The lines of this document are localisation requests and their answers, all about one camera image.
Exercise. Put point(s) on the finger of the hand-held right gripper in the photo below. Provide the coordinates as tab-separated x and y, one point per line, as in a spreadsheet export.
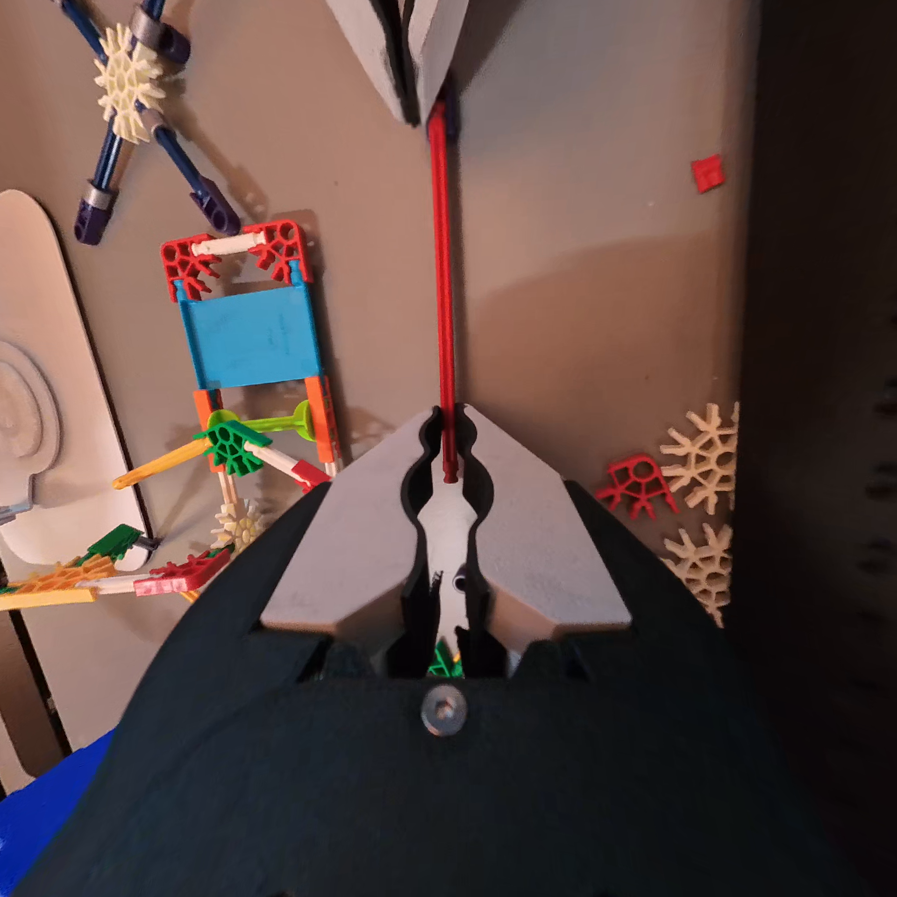
438	35
371	42

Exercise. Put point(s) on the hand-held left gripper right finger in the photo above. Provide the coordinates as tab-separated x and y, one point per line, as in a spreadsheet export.
553	553

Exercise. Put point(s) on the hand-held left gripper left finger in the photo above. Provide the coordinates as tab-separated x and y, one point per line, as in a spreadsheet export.
343	553

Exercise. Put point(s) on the colourful toy wheel model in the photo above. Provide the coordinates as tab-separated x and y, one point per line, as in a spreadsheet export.
252	336

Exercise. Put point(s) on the long red toy rod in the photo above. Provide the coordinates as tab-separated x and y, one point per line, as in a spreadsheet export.
443	280

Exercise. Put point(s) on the blue plastic bin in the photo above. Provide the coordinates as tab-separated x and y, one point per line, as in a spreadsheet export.
42	827

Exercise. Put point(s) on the red toy connector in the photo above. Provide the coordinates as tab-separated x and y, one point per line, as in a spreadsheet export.
638	483

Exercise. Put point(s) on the green toy connector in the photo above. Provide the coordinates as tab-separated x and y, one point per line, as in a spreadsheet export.
443	662

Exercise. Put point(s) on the white snowflake toy connector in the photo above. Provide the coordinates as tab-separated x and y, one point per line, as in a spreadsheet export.
704	455
701	567

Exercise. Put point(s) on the small red toy piece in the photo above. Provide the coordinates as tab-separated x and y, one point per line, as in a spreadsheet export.
706	173

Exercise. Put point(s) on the white document stand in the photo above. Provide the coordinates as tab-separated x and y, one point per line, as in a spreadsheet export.
42	315

